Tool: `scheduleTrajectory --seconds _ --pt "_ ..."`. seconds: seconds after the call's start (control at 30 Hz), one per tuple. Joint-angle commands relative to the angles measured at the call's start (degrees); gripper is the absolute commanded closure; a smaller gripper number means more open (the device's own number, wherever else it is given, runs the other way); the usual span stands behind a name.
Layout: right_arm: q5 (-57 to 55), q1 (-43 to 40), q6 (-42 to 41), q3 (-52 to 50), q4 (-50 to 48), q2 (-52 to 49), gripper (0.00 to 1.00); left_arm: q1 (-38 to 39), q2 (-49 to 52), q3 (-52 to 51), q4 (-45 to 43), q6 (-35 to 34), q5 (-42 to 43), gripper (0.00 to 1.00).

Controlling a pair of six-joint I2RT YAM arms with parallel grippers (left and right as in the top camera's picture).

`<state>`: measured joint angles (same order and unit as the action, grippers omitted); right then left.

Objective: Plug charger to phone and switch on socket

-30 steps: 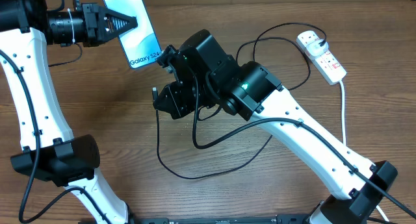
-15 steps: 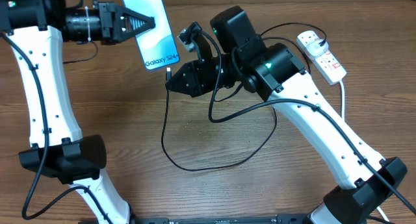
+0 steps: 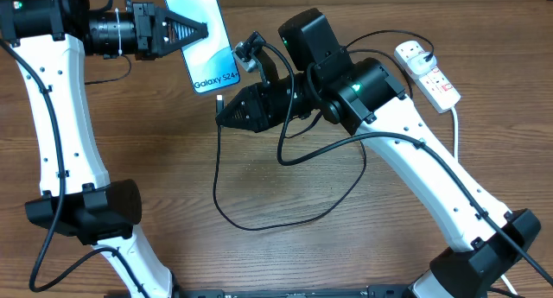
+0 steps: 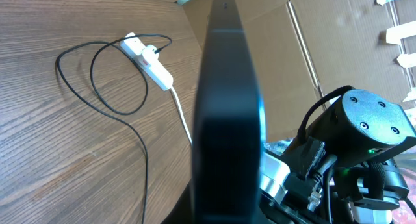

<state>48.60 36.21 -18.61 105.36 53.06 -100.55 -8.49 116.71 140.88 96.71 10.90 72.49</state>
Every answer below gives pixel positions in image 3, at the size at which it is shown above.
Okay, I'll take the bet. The black charging cable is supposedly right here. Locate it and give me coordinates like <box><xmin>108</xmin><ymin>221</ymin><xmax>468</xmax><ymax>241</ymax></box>
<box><xmin>212</xmin><ymin>29</ymin><xmax>435</xmax><ymax>232</ymax></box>

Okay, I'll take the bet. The blue Galaxy smartphone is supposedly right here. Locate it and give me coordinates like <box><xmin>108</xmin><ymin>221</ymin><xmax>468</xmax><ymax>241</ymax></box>
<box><xmin>164</xmin><ymin>0</ymin><xmax>240</xmax><ymax>94</ymax></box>

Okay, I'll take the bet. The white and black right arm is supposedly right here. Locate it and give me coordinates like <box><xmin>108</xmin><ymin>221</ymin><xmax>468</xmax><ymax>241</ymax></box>
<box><xmin>216</xmin><ymin>9</ymin><xmax>541</xmax><ymax>297</ymax></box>

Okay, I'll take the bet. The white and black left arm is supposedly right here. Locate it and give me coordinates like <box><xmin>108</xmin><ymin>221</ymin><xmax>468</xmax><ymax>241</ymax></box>
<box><xmin>1</xmin><ymin>0</ymin><xmax>208</xmax><ymax>297</ymax></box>

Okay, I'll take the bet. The white charger plug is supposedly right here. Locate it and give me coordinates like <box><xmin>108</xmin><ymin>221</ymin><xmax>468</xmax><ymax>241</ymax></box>
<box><xmin>407</xmin><ymin>52</ymin><xmax>437</xmax><ymax>79</ymax></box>

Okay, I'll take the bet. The white power strip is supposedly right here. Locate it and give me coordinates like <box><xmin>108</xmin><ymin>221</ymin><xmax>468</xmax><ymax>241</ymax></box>
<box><xmin>394</xmin><ymin>41</ymin><xmax>461</xmax><ymax>113</ymax></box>

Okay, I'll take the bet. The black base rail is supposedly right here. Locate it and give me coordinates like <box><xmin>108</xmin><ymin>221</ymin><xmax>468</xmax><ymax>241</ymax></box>
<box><xmin>103</xmin><ymin>282</ymin><xmax>411</xmax><ymax>298</ymax></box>

